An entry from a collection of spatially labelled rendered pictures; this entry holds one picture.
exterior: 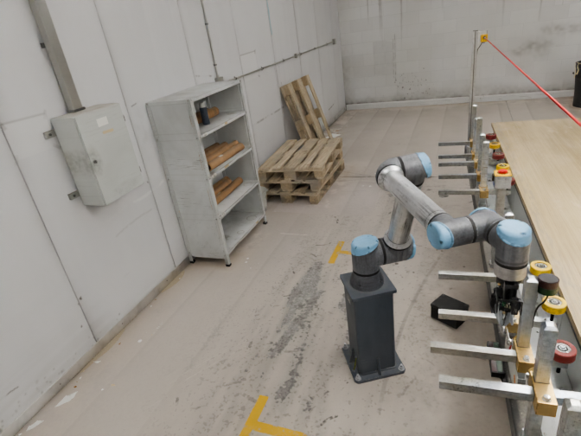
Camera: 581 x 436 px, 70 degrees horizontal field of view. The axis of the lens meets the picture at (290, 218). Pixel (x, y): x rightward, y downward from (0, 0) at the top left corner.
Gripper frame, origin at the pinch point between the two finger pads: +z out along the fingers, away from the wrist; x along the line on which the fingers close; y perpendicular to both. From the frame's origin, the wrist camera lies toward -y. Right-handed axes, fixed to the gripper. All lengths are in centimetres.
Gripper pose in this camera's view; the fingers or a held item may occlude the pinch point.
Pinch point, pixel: (503, 321)
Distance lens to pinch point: 158.6
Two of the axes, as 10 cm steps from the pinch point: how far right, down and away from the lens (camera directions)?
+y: -3.0, 4.5, -8.4
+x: 9.4, 0.1, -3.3
